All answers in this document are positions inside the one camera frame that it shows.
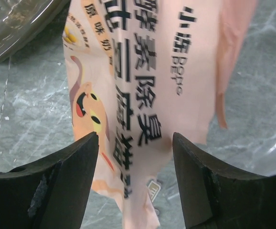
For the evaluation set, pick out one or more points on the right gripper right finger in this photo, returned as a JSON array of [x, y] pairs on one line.
[[217, 195]]

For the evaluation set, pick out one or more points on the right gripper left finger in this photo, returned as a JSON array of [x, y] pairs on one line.
[[52, 192]]

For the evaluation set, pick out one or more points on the pink cat litter bag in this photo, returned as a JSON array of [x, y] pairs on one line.
[[140, 70]]

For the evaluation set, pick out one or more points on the brown plastic litter box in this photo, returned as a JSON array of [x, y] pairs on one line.
[[22, 20]]

